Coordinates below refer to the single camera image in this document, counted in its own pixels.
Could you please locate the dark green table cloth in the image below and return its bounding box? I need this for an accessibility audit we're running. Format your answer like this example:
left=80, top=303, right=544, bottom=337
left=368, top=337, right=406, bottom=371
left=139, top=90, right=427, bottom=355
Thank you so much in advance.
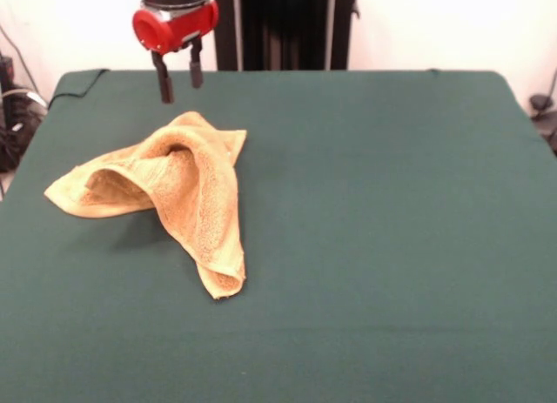
left=0, top=69, right=557, bottom=403

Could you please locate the tan terry cloth towel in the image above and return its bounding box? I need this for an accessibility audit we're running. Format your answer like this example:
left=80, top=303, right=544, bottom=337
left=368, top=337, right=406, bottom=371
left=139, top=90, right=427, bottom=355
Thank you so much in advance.
left=43, top=110, right=248, bottom=300

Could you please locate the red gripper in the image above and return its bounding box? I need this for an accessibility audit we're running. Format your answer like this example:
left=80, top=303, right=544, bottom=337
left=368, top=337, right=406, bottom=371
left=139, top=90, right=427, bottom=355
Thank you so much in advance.
left=132, top=0, right=220, bottom=104

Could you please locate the black metal stand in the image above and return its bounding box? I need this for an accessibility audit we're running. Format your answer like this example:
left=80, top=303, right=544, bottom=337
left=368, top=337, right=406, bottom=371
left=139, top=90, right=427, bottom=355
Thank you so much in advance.
left=203, top=0, right=361, bottom=72

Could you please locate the black plug adapter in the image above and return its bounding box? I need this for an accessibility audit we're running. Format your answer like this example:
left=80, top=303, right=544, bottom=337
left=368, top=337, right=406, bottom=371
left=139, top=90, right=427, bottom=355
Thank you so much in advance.
left=528, top=93, right=557, bottom=155

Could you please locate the black cable bundle with white cable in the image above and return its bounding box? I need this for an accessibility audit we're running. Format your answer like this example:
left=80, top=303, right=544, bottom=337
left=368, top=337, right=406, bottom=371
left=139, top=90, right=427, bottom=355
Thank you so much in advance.
left=0, top=87, right=48, bottom=174

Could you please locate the black power strip red switch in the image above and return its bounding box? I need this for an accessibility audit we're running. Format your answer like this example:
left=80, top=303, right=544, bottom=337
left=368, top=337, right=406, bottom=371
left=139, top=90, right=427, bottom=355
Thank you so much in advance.
left=0, top=54, right=17, bottom=93

